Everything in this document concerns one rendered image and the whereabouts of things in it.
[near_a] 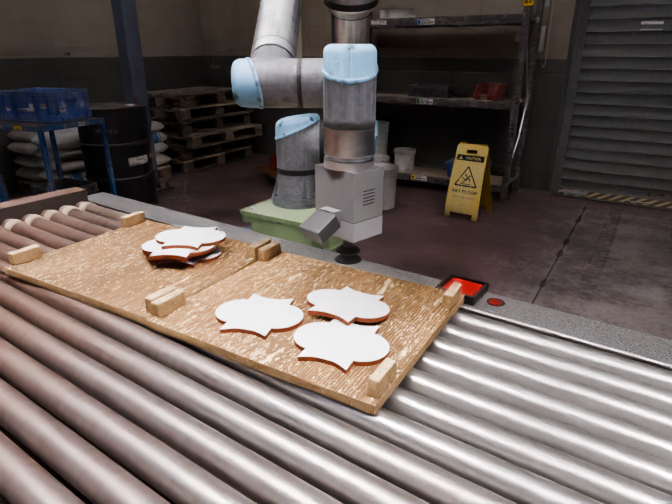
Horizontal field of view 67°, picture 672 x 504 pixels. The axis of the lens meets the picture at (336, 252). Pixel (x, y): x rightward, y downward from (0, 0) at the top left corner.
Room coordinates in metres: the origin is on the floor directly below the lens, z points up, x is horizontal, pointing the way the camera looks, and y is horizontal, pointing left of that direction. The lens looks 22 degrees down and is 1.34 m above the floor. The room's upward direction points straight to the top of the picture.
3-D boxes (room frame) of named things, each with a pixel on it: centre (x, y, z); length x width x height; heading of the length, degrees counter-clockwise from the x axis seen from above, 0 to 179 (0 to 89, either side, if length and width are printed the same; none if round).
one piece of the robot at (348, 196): (0.73, 0.00, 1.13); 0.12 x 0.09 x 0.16; 134
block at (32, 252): (0.95, 0.63, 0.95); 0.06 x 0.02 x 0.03; 150
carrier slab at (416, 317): (0.75, 0.04, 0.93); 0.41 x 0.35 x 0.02; 59
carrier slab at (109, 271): (0.97, 0.39, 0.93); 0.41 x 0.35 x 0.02; 60
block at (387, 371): (0.54, -0.06, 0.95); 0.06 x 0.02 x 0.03; 149
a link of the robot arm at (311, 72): (0.84, 0.00, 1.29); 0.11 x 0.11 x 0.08; 89
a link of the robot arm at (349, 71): (0.75, -0.02, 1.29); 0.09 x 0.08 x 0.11; 179
